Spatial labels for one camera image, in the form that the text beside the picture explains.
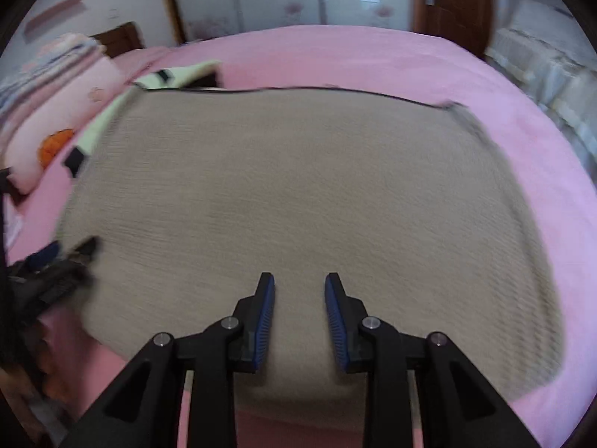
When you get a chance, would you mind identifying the brown wooden door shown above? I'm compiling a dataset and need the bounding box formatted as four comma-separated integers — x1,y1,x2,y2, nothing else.
413,0,494,58

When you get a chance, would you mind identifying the folded striped blanket stack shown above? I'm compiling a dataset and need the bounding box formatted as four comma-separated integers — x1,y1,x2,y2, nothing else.
1,34,105,127

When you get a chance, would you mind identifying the beige knit sweater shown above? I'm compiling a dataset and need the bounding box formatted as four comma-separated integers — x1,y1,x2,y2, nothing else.
56,89,564,431

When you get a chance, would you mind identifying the pink bed sheet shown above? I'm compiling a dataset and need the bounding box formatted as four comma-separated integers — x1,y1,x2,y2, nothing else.
9,25,596,447

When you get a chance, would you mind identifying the dark wooden headboard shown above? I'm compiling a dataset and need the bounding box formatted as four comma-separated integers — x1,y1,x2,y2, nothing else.
93,21,145,58

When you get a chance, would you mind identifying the pink cartoon pillow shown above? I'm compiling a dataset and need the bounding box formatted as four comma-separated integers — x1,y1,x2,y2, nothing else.
1,57,125,195

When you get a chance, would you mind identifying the pink wall shelf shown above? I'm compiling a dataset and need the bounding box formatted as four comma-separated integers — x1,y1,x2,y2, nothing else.
23,0,87,43

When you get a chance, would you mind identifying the pale yellow folded garment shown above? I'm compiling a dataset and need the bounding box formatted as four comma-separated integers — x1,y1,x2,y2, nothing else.
63,60,222,178

